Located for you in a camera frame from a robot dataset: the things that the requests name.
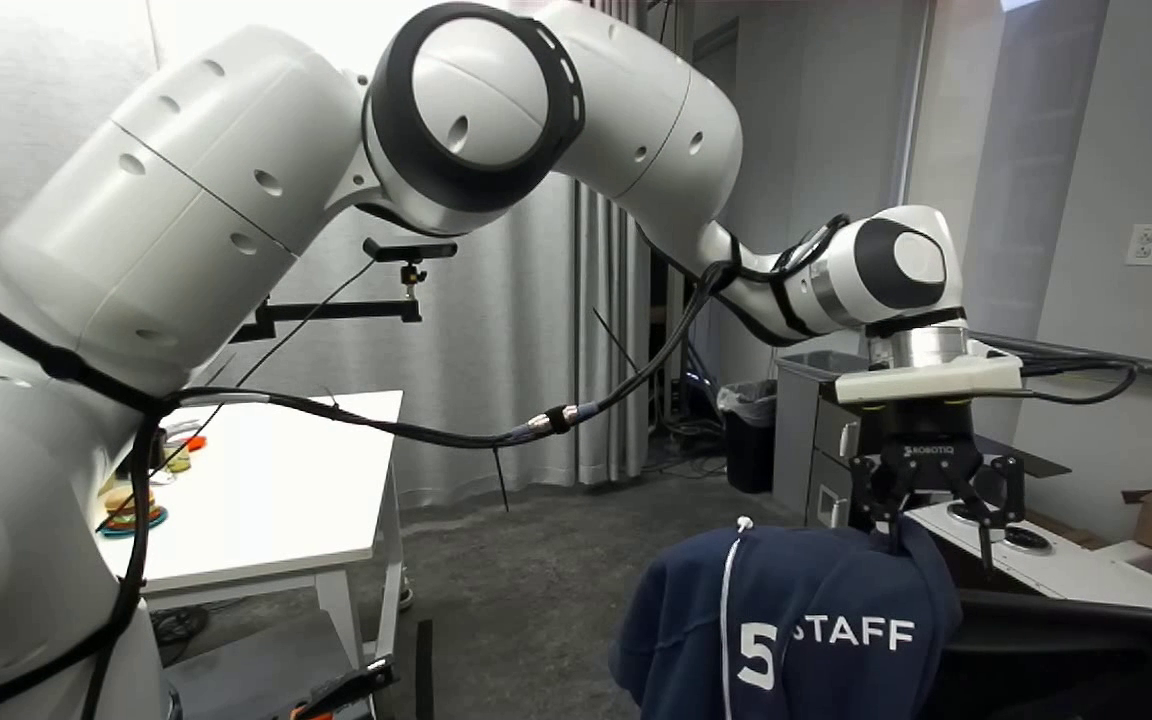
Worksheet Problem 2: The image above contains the black mesh office chair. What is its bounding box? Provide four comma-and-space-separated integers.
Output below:
920, 587, 1152, 720

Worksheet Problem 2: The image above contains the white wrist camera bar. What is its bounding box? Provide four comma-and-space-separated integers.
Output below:
833, 352, 1019, 404

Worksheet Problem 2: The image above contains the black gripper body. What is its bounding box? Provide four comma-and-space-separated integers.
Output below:
849, 398, 1024, 533

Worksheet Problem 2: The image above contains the black camera stand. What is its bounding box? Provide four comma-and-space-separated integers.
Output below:
227, 234, 458, 349

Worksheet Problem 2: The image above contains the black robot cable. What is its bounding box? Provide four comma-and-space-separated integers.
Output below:
0, 212, 859, 720

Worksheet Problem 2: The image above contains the white desk with coasters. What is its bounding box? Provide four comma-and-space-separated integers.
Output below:
910, 503, 1152, 606

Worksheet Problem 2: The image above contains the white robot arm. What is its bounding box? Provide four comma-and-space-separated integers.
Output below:
0, 0, 1019, 720

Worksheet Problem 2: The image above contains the white side table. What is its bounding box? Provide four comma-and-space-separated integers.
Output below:
143, 386, 404, 668

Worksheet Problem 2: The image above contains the black trash bin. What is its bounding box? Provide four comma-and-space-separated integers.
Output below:
717, 378, 775, 491

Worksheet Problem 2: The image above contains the grey pleated curtain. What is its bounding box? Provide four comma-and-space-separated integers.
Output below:
149, 0, 658, 512

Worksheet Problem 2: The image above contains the navy blue staff hoodie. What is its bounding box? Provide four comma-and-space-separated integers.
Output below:
611, 518, 960, 720

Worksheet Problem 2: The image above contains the white wall switch plate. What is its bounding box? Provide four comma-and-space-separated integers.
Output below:
1124, 222, 1152, 267

